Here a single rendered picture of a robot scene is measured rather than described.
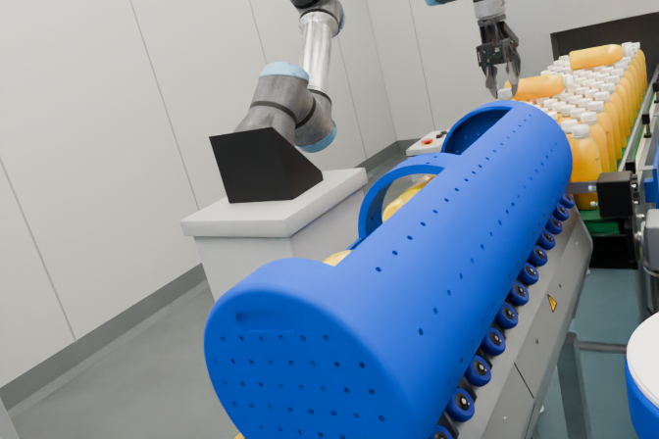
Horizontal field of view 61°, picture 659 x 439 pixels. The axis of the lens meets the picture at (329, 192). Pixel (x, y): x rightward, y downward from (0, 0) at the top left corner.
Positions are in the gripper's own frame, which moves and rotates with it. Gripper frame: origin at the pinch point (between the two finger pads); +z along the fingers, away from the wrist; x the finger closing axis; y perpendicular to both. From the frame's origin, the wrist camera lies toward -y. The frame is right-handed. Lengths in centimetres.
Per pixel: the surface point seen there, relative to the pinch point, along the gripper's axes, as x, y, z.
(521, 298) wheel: 17, 65, 25
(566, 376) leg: 12, 27, 68
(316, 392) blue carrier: 9, 111, 11
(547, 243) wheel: 17, 42, 25
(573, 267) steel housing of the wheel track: 19, 33, 34
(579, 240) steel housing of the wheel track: 18.4, 22.4, 33.1
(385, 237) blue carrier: 12, 96, -1
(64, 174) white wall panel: -268, -26, 15
